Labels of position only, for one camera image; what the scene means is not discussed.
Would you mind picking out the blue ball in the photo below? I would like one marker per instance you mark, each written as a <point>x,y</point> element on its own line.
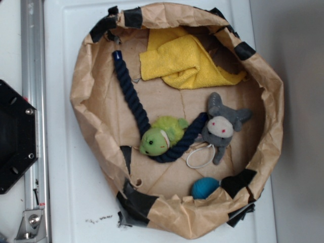
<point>204,187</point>

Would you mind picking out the green plush turtle toy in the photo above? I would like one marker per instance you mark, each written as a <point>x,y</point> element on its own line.
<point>164,133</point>

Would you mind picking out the brown paper bag bin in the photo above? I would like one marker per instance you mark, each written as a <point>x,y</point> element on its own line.
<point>114,107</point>

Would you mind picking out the grey plush animal toy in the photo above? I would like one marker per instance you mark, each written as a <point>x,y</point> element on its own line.
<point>222,123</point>

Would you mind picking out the yellow microfiber cloth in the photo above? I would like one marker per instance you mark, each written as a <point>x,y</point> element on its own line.
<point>182,62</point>

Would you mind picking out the white tray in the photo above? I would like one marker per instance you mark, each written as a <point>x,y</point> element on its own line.
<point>83,207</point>

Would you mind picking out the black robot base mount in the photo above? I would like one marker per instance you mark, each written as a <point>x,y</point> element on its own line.
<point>18,136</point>

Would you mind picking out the aluminium extrusion rail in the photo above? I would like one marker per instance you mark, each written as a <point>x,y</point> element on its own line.
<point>36,178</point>

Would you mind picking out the metal corner bracket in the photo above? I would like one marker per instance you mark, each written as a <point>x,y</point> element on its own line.
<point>32,227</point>

